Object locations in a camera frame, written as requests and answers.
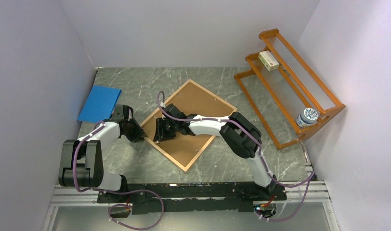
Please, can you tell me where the blue paper sheet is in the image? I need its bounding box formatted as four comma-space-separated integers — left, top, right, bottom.
77, 85, 122, 123

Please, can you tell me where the blue white ceramic jar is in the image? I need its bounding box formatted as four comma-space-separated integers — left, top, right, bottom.
296, 108, 319, 128

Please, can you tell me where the white red small box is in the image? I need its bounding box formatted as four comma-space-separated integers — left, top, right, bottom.
258, 51, 280, 71

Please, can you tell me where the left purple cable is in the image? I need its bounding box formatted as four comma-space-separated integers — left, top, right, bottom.
72, 121, 165, 230

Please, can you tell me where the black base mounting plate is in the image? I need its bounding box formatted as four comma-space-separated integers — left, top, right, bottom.
97, 181, 287, 215

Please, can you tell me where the orange wooden shelf rack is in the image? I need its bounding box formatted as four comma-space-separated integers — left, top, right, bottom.
234, 29, 345, 150

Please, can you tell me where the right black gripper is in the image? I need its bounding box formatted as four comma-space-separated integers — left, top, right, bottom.
153, 118, 178, 143

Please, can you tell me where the aluminium rail frame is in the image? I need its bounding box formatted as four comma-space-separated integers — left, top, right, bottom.
42, 181, 340, 231

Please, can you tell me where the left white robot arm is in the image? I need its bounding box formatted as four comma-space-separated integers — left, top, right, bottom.
58, 104, 145, 202

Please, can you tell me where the light wooden picture frame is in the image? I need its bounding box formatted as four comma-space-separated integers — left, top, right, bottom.
140, 78, 238, 172

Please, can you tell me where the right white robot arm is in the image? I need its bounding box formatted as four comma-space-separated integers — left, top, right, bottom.
153, 103, 276, 200

